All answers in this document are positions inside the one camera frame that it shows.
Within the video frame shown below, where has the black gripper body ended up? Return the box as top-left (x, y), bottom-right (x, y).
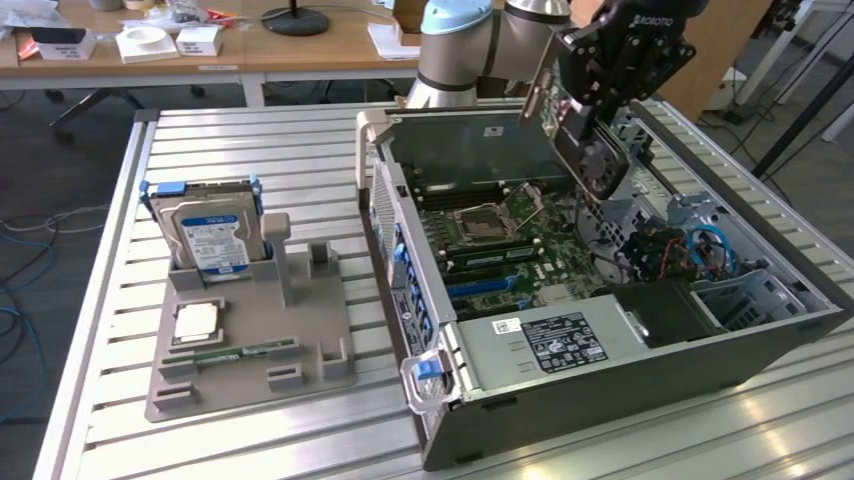
top-left (592, 0), bottom-right (709, 56)

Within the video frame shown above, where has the black low-profile graphics card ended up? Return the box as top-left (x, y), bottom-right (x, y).
top-left (521, 27), bottom-right (629, 202)

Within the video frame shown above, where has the wooden cabinet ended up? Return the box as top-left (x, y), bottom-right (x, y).
top-left (656, 0), bottom-right (779, 121)

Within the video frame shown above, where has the small white bin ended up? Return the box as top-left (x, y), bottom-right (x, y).
top-left (704, 64), bottom-right (749, 115)

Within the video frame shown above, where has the black tripod pole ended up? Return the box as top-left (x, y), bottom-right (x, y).
top-left (751, 49), bottom-right (854, 180)

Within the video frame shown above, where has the metal socket cover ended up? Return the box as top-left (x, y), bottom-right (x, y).
top-left (504, 180), bottom-right (559, 229)

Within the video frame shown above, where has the brown cardboard box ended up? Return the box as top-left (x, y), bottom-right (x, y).
top-left (389, 0), bottom-right (432, 35)

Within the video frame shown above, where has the white paper stack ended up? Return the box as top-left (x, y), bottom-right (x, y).
top-left (365, 23), bottom-right (422, 61)

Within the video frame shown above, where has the perforated metal drive cage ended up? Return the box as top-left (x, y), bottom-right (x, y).
top-left (585, 119), bottom-right (675, 241)

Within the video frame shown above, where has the green motherboard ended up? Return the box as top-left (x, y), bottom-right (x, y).
top-left (398, 164), bottom-right (615, 321)

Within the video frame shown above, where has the CPU socket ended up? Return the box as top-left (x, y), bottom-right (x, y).
top-left (452, 204), bottom-right (519, 241)

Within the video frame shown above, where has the installed green RAM stick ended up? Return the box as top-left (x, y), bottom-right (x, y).
top-left (450, 243), bottom-right (540, 267)

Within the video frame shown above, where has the wooden desk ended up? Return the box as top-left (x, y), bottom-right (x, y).
top-left (0, 0), bottom-right (428, 109)

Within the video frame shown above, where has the black lamp base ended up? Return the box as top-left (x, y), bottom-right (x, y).
top-left (258, 0), bottom-right (332, 37)

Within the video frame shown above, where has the metal disk bay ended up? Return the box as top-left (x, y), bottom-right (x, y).
top-left (685, 268), bottom-right (815, 334)

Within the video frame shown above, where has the blue expansion slot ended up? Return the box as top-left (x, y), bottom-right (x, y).
top-left (444, 278), bottom-right (520, 300)

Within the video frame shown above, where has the plain white box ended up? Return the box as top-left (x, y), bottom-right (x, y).
top-left (174, 25), bottom-right (224, 57)

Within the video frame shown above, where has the grey power supply unit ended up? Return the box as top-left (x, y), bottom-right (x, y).
top-left (456, 293), bottom-right (652, 391)

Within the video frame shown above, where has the clear plastic bag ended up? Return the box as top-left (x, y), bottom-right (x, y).
top-left (158, 0), bottom-right (209, 24)

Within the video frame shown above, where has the grey plastic parts rack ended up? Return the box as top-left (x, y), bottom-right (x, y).
top-left (144, 212), bottom-right (358, 424)

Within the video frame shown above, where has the white round holder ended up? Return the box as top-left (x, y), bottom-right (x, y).
top-left (113, 27), bottom-right (181, 65)

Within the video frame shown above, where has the hard disk with blue caddy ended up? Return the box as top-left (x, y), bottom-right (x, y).
top-left (137, 174), bottom-right (265, 281)

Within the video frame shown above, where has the open grey PC case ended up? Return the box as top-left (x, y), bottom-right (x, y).
top-left (354, 94), bottom-right (854, 472)

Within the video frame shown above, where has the silver CPU chip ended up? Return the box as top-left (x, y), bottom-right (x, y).
top-left (173, 304), bottom-right (221, 342)

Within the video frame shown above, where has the black and white box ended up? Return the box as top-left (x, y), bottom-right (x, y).
top-left (30, 27), bottom-right (96, 61)

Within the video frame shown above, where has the black chair base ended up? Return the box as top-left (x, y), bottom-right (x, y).
top-left (43, 87), bottom-right (145, 144)

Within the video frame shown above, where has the crumpled white paper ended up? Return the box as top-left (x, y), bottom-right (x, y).
top-left (0, 0), bottom-right (71, 31)

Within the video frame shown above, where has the white table frame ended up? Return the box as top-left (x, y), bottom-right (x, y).
top-left (736, 0), bottom-right (854, 144)

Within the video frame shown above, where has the blue wire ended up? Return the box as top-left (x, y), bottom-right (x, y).
top-left (685, 223), bottom-right (740, 281)

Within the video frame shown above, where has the grey case handle loop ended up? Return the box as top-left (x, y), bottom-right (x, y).
top-left (397, 346), bottom-right (462, 415)

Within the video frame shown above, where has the grey floor cable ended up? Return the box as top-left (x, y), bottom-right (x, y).
top-left (0, 204), bottom-right (112, 236)

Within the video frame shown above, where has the blue floor cable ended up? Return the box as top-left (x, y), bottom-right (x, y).
top-left (0, 279), bottom-right (51, 426)

